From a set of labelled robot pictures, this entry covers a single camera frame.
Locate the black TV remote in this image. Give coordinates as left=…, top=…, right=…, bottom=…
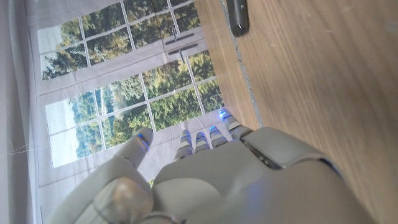
left=226, top=0, right=250, bottom=37

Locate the grey tape strip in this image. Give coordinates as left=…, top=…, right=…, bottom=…
left=220, top=0, right=264, bottom=128

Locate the printed window backdrop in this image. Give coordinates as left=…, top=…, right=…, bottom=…
left=23, top=0, right=233, bottom=224

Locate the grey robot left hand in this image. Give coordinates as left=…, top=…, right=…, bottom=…
left=46, top=108, right=379, bottom=224

